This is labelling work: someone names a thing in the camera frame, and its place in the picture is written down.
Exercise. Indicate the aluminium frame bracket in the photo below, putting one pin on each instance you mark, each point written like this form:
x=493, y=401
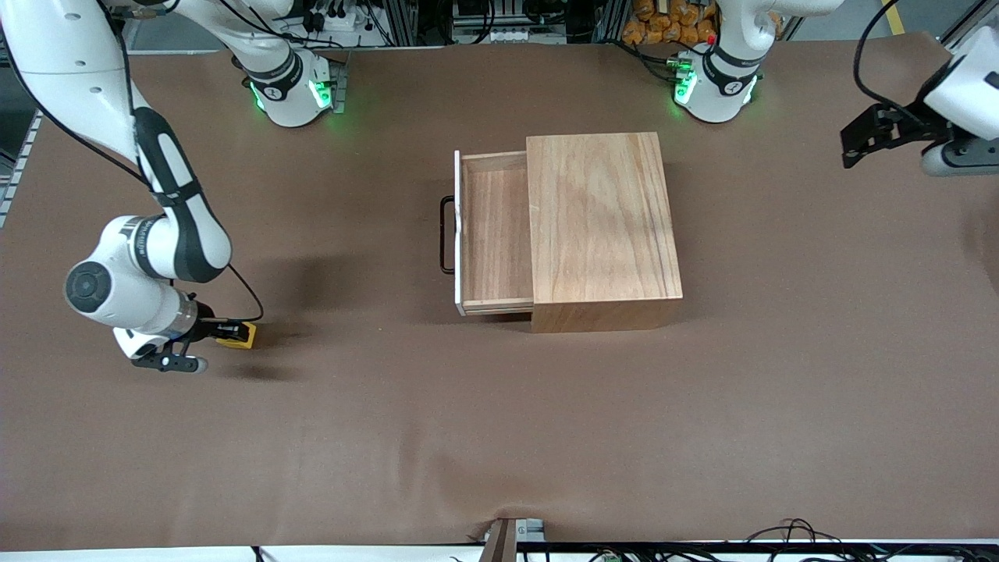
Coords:
x=507, y=538

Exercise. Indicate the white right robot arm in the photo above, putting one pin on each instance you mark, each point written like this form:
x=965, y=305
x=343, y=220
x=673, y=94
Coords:
x=125, y=273

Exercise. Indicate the brown table cover sheet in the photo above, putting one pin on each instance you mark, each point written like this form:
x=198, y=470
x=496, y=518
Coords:
x=390, y=429

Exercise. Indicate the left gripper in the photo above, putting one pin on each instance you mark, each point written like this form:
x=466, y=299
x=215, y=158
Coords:
x=914, y=126

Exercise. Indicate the yellow block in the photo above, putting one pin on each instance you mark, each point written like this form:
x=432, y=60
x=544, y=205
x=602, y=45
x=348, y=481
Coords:
x=248, y=336

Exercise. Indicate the wooden cabinet box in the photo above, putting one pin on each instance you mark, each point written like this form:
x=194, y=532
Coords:
x=605, y=226

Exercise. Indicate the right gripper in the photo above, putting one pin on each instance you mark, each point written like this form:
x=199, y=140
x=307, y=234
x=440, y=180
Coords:
x=205, y=325

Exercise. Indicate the orange objects pile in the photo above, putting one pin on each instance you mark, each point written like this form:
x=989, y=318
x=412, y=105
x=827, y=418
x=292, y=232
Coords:
x=663, y=23

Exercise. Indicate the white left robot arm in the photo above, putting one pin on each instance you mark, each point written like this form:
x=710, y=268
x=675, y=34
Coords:
x=726, y=74

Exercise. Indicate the white power strip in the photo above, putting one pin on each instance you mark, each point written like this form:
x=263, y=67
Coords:
x=332, y=16

